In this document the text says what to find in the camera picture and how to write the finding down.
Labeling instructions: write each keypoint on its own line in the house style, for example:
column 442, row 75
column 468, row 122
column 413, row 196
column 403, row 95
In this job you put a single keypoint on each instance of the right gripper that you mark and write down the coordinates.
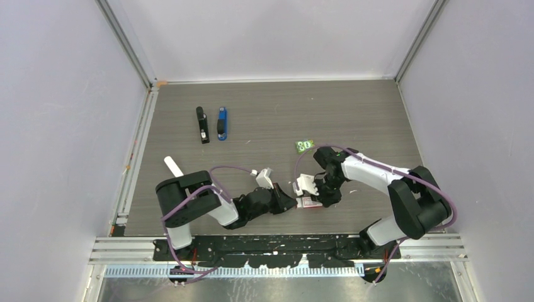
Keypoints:
column 326, row 199

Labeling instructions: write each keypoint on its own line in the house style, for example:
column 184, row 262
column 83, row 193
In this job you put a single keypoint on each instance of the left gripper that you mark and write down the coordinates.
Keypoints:
column 283, row 202

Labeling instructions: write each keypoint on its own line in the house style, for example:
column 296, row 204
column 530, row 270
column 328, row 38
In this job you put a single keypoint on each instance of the red staple box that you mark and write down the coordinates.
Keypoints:
column 307, row 202

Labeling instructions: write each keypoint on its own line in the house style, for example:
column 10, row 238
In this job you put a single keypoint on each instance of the blue stapler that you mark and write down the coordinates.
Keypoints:
column 222, row 124

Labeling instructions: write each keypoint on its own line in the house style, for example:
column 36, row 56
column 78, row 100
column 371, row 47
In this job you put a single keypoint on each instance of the white stapler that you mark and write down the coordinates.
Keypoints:
column 173, row 167

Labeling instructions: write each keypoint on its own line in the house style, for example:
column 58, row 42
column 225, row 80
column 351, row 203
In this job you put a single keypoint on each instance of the black stapler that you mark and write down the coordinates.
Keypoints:
column 203, row 125

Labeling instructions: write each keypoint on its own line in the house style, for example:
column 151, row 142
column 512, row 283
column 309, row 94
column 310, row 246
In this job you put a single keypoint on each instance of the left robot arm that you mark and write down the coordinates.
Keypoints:
column 185, row 198

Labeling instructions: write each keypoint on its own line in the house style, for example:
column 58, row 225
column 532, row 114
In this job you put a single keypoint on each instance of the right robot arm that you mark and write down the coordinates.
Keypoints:
column 417, row 205

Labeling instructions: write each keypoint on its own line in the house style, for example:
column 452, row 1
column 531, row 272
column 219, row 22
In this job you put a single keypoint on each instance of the green owl eraser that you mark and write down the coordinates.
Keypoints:
column 304, row 145

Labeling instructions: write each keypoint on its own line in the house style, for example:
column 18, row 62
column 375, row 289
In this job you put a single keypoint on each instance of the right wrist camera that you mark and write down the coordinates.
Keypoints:
column 305, row 184

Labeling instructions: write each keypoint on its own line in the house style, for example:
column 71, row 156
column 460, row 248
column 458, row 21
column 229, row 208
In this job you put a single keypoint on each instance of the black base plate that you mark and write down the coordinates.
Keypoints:
column 275, row 251

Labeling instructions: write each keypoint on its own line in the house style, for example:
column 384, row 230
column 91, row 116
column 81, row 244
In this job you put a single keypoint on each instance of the slotted cable duct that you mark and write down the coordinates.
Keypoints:
column 167, row 270

